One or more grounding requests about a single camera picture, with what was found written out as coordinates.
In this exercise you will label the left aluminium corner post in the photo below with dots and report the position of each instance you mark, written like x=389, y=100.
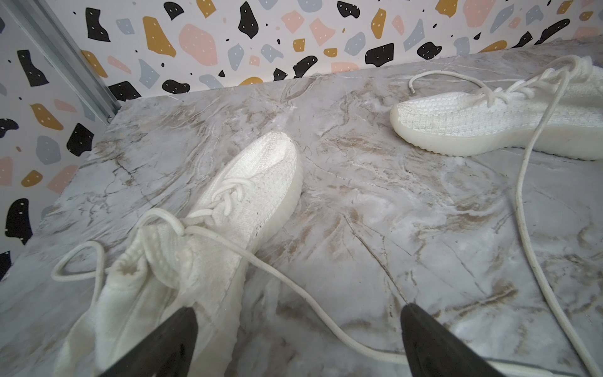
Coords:
x=43, y=27

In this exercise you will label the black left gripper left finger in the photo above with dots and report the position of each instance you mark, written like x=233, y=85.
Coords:
x=167, y=351

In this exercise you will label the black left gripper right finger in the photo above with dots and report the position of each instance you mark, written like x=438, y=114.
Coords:
x=431, y=350

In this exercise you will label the white knit sneaker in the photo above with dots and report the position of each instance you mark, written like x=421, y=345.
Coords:
x=564, y=100
x=196, y=261

